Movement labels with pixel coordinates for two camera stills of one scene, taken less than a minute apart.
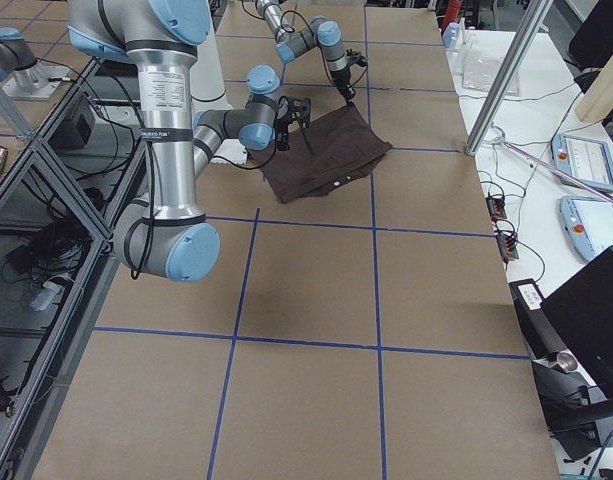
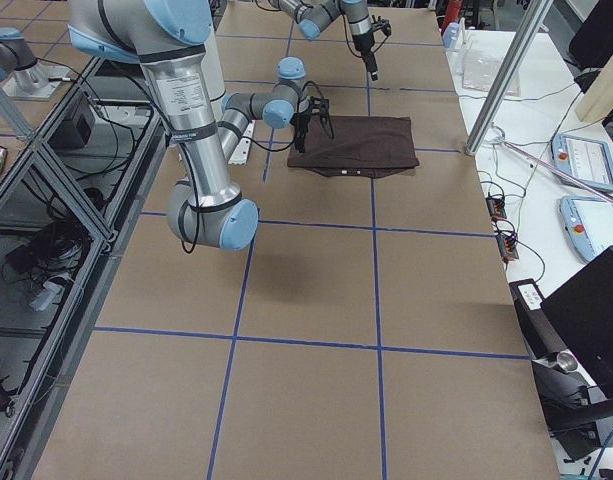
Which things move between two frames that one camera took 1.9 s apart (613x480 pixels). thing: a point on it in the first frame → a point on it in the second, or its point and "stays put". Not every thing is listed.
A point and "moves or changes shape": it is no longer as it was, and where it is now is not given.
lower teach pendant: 594,224 stays put
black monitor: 589,310 stays put
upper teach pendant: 588,159 stays put
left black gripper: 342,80 → 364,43
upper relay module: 496,207 stays put
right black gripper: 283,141 → 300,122
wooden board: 607,89 stays put
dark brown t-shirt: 334,148 moves or changes shape
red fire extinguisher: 453,11 stays put
